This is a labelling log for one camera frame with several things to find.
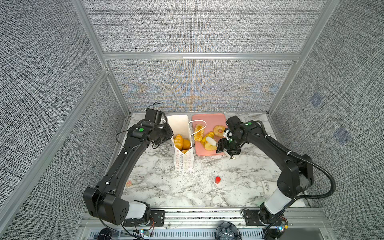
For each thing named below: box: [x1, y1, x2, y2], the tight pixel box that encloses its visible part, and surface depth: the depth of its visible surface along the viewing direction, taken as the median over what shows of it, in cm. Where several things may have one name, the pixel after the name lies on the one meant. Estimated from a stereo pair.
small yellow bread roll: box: [200, 131, 215, 145], surface depth 105 cm
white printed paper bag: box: [167, 114, 194, 173], surface depth 84 cm
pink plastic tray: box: [192, 113, 227, 157], surface depth 102 cm
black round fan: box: [215, 221, 242, 240], surface depth 69 cm
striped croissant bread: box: [193, 124, 205, 142], surface depth 102 cm
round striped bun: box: [174, 134, 184, 151], surface depth 86 cm
